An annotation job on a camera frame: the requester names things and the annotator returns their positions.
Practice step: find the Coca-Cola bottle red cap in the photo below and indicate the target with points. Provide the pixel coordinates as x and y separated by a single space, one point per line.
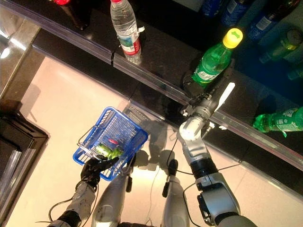
75 16

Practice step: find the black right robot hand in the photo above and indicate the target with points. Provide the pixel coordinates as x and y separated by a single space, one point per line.
196 89

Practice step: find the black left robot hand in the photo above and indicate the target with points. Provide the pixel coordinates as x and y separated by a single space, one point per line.
94 170

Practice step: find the blue plastic shopping basket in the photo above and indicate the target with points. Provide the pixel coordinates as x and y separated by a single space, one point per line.
123 127

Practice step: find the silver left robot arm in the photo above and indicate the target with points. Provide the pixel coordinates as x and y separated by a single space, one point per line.
80 201

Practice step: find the clear water bottle red label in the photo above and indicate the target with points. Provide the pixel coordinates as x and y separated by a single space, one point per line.
125 26

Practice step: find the black metal shelf board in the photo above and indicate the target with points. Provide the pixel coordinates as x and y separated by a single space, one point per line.
165 42
94 71

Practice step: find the Pepsi bottle blue cap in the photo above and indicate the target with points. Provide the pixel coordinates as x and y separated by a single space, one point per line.
234 11
213 8
262 23

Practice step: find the clear plastic price rail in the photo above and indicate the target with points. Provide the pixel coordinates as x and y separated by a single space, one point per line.
154 81
71 35

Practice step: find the small green drink item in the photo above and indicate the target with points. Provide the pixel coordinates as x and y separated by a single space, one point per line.
117 153

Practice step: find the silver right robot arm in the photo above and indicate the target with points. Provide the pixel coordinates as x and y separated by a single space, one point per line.
194 142

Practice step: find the small red item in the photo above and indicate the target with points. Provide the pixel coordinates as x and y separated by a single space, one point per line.
112 141

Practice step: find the black side shelf unit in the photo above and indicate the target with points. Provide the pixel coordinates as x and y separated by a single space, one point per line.
21 151

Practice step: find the white paper scrap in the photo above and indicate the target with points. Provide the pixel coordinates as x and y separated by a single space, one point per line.
222 127

